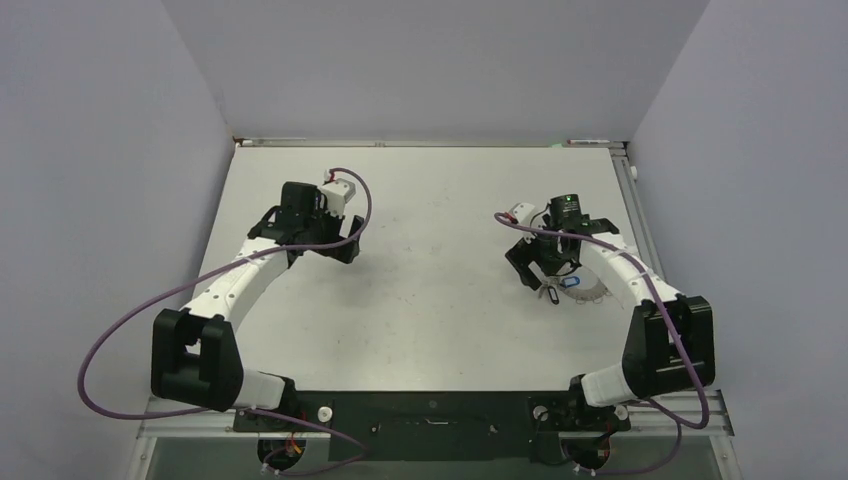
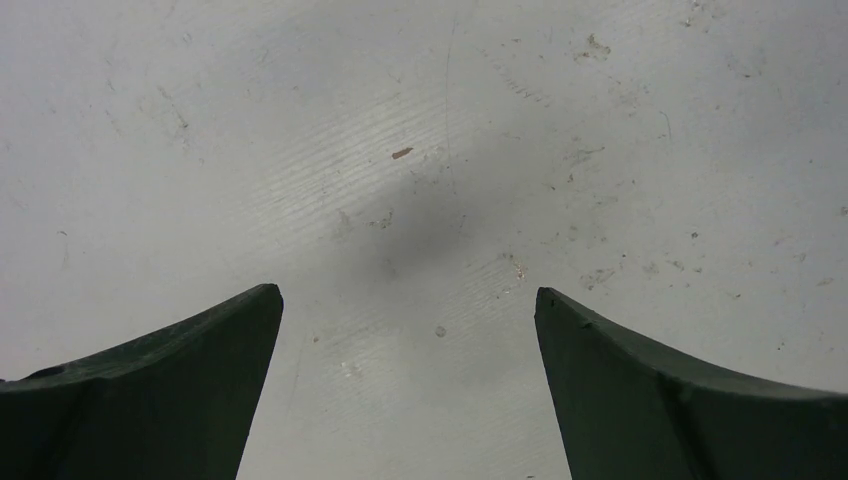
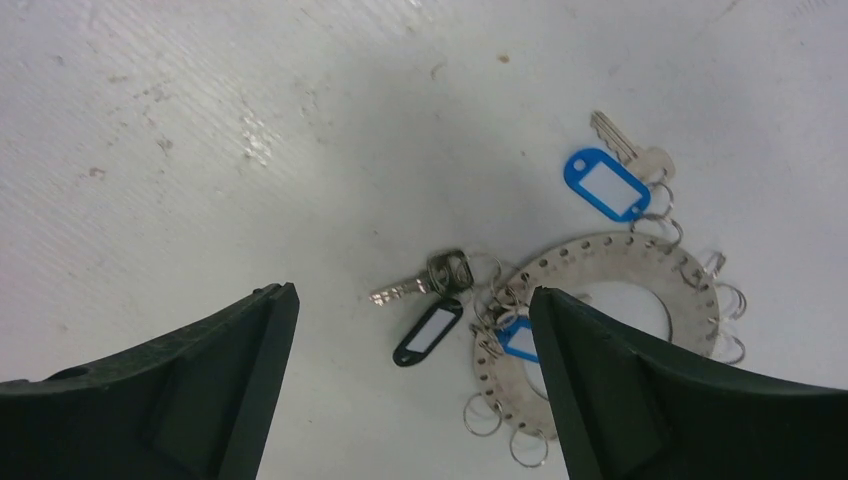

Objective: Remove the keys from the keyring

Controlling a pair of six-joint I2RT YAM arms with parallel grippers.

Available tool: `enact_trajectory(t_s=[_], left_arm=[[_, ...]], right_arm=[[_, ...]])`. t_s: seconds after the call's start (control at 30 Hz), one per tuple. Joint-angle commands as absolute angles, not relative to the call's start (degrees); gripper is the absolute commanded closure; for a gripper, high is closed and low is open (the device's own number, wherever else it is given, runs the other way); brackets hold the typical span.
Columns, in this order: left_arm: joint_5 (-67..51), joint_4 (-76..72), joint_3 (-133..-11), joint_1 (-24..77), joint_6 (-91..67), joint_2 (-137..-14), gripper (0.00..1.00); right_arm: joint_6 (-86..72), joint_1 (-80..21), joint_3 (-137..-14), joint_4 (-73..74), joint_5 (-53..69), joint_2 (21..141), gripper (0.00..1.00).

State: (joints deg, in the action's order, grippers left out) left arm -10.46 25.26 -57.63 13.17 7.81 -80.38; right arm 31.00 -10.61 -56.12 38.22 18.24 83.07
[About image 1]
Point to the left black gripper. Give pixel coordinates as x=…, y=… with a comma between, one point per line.
x=343, y=249

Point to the blue head key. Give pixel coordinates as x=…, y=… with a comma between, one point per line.
x=569, y=282

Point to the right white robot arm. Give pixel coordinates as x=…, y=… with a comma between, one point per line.
x=670, y=340

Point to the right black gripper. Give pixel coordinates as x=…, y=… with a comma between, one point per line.
x=523, y=252

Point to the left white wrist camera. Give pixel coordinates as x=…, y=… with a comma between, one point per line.
x=336, y=194

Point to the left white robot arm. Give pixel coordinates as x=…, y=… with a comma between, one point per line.
x=195, y=353

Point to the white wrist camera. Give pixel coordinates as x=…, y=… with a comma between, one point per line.
x=336, y=194
x=522, y=214

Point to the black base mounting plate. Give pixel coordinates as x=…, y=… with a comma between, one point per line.
x=448, y=425

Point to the metal perforated ring disc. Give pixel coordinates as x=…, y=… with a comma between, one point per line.
x=584, y=293

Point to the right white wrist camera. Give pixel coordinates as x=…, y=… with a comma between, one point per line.
x=522, y=214

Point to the black head key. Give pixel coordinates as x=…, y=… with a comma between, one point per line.
x=553, y=295

